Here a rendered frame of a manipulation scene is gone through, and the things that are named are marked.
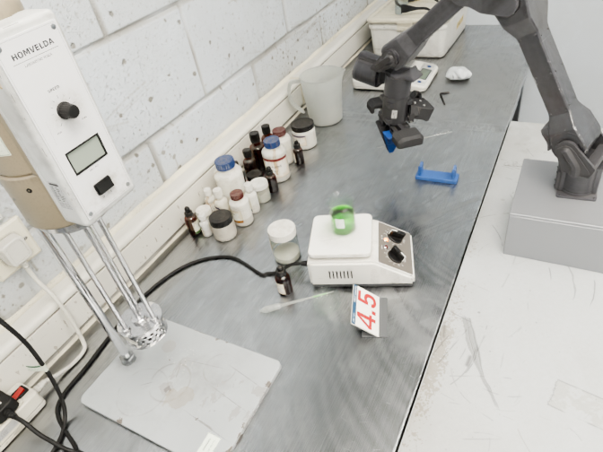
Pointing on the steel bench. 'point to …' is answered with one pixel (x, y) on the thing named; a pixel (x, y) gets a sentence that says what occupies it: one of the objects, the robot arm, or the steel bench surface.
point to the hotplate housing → (357, 269)
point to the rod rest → (437, 175)
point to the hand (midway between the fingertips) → (391, 139)
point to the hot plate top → (362, 242)
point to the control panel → (392, 247)
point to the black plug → (7, 407)
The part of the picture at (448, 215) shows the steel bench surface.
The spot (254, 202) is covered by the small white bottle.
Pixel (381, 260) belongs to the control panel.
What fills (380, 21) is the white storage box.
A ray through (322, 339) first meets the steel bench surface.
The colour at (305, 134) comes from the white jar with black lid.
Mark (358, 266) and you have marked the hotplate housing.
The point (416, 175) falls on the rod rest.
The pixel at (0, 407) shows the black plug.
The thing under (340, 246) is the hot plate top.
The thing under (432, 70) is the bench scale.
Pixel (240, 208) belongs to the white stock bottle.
